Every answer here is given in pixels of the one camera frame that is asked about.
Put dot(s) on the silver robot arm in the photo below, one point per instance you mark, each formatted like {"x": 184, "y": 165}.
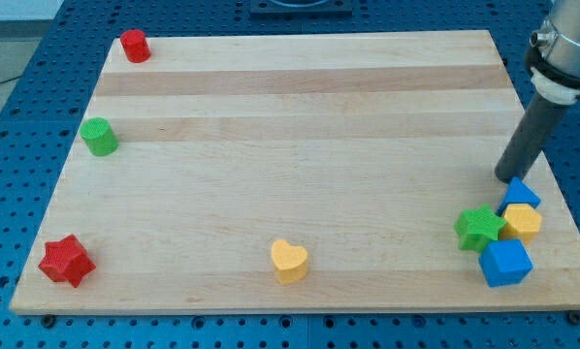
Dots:
{"x": 553, "y": 54}

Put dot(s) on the yellow heart block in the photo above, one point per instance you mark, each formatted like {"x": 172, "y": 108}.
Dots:
{"x": 290, "y": 261}

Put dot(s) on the blue cube block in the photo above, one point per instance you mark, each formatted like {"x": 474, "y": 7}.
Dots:
{"x": 505, "y": 262}

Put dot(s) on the wooden board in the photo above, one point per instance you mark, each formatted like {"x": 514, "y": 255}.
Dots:
{"x": 363, "y": 148}

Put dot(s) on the green cylinder block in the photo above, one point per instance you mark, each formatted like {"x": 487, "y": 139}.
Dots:
{"x": 99, "y": 137}

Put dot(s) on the green star block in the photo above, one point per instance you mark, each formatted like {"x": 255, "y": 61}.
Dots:
{"x": 478, "y": 227}

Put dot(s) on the red cylinder block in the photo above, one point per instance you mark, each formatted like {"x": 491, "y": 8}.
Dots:
{"x": 135, "y": 45}

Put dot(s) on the blue triangle block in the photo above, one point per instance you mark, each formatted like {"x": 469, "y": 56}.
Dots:
{"x": 517, "y": 192}

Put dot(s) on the yellow hexagon block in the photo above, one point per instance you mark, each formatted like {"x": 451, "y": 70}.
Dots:
{"x": 523, "y": 222}

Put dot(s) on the red star block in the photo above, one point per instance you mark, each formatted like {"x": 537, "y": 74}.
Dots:
{"x": 66, "y": 260}

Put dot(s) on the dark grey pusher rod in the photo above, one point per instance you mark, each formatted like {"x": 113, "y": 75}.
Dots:
{"x": 539, "y": 121}

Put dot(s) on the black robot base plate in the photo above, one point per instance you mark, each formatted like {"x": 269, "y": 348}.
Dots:
{"x": 299, "y": 7}

